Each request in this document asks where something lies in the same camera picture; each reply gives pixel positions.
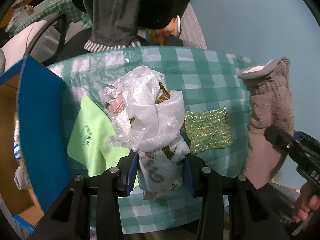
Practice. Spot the green checked tablecloth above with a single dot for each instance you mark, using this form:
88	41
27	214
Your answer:
57	7
200	80

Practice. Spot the pale quilted cover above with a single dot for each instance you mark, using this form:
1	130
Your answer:
195	30

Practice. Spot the dark grey sweater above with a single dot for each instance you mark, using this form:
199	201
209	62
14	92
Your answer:
112	17

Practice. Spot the white plastic bag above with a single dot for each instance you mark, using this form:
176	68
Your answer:
150	120

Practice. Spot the light green cloth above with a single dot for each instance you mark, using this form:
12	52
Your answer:
92	140

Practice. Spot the green glittery scrub sponge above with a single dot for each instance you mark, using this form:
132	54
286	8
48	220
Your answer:
207	130

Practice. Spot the colourful packet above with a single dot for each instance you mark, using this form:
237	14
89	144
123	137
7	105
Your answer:
160	36

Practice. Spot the pale bed sheet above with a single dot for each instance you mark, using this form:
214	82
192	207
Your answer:
22	40

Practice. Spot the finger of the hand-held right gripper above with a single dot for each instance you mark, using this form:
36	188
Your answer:
310	142
277	137

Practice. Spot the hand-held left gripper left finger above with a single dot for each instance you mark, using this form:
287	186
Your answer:
131	175

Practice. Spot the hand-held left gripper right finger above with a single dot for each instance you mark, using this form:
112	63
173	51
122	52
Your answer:
188	177

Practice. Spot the person's right hand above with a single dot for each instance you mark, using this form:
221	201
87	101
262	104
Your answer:
307	200

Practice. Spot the black office chair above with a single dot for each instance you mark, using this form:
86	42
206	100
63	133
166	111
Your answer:
160	10

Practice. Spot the amber jar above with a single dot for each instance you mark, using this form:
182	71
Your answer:
30	10

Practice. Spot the grey white sock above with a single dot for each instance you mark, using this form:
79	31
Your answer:
22	177

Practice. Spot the grey plastic bag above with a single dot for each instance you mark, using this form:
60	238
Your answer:
285	200

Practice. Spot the blue-edged cardboard box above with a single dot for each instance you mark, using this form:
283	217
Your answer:
42	120

